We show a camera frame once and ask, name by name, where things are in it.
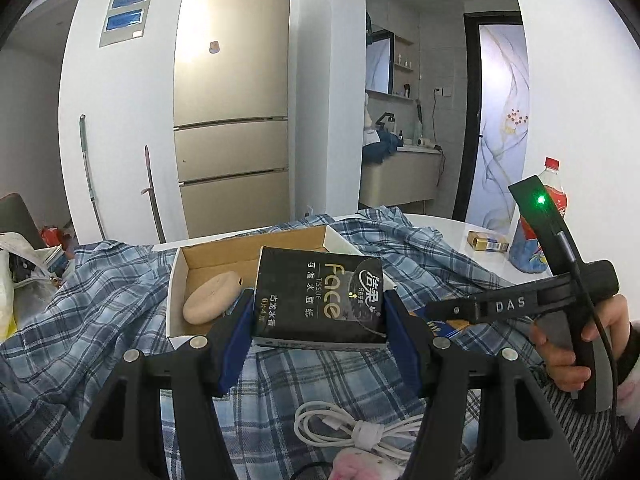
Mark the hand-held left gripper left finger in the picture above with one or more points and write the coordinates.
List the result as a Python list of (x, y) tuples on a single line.
[(235, 345)]

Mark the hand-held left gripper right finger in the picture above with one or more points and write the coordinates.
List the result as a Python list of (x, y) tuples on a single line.
[(405, 345)]

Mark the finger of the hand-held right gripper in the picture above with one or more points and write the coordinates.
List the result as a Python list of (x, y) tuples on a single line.
[(452, 308)]

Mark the tan oval stone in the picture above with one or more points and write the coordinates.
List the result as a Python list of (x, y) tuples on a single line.
[(210, 299)]

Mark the cardboard box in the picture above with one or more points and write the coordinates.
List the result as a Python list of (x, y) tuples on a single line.
[(215, 260)]

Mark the black tissue pack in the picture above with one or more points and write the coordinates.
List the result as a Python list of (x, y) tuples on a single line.
[(320, 300)]

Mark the person's right forearm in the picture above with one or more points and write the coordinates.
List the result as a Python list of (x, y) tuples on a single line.
[(585, 435)]

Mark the person's right hand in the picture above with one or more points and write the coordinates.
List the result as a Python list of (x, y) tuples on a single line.
[(562, 360)]

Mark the red iced tea bottle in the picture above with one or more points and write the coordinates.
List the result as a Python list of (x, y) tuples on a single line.
[(532, 245)]

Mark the gold cigarette pack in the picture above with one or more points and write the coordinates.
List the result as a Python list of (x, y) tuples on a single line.
[(487, 242)]

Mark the frosted glass door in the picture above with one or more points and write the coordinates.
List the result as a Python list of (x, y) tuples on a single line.
[(500, 135)]

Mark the pink plush toy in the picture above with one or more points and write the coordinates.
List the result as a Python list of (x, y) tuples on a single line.
[(360, 465)]

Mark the blue plaid shirt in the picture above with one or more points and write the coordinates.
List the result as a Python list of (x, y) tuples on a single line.
[(100, 320)]

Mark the beige bathroom vanity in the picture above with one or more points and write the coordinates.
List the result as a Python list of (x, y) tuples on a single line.
[(400, 177)]

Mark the dark broom stick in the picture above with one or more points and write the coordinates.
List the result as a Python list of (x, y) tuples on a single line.
[(152, 195)]

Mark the dark blue garment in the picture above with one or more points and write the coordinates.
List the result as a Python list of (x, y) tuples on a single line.
[(379, 149)]

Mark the black faucet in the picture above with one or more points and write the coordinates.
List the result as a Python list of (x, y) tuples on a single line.
[(385, 120)]

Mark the red bag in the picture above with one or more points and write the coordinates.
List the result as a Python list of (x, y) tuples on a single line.
[(52, 236)]

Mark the crumpled white paper bag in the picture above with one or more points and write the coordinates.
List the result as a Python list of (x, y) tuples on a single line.
[(30, 260)]

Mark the white plastic bag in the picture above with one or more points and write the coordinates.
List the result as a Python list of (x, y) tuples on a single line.
[(6, 300)]

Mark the bathroom mirror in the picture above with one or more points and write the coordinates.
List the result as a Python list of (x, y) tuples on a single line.
[(380, 62)]

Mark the gold refrigerator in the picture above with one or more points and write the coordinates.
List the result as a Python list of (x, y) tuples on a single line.
[(232, 100)]

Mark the grey chair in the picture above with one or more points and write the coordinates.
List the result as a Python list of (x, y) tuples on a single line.
[(17, 212)]

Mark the fridge magnet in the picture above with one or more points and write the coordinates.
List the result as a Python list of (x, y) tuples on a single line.
[(215, 46)]

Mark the wall socket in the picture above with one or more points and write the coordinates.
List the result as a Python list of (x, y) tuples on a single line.
[(442, 92)]

